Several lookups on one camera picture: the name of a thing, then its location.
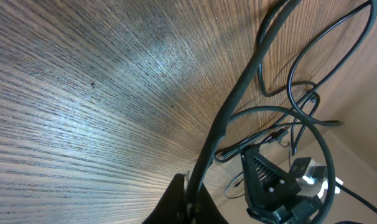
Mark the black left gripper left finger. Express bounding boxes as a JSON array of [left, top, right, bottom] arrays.
[[143, 174, 185, 224]]

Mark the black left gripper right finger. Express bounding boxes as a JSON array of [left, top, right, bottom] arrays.
[[195, 184, 228, 224]]

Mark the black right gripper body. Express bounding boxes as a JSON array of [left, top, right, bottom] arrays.
[[246, 195, 322, 224]]

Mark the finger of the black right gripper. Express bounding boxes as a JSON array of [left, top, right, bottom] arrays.
[[241, 145, 301, 208]]

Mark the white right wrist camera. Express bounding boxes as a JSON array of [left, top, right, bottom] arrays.
[[289, 157, 328, 198]]

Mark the black right camera cable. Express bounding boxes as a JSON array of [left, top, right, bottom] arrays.
[[333, 180, 377, 223]]

